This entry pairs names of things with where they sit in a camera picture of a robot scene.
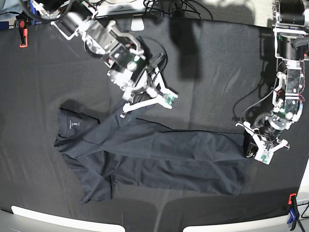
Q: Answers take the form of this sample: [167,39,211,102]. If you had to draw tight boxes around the white tab on cloth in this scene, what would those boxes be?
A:
[130,17,145,31]

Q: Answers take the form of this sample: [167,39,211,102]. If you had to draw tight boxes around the dark navy t-shirt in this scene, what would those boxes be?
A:
[54,101,250,203]

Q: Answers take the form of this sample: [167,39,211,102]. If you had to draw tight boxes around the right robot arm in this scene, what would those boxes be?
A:
[31,0,178,117]

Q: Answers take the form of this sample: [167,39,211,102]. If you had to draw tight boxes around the blue clamp top left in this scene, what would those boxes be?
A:
[28,0,43,25]

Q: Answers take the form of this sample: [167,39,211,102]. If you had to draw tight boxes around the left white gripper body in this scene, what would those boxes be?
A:
[236,121,290,165]

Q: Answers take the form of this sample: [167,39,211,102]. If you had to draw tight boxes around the red blue clamp bottom right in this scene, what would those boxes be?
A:
[287,193,305,232]

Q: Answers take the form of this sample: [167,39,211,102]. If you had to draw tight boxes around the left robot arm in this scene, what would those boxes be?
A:
[236,0,309,165]

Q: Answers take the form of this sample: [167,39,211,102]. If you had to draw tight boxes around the red black clamp left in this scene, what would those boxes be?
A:
[14,19,28,48]

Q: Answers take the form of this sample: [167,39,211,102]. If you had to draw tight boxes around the black table cloth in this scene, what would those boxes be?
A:
[0,18,309,232]

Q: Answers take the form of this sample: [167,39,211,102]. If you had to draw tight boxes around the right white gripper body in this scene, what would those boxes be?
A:
[120,72,178,118]

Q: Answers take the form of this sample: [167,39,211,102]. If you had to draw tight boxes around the black cable bundle top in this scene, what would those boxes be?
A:
[143,0,214,20]

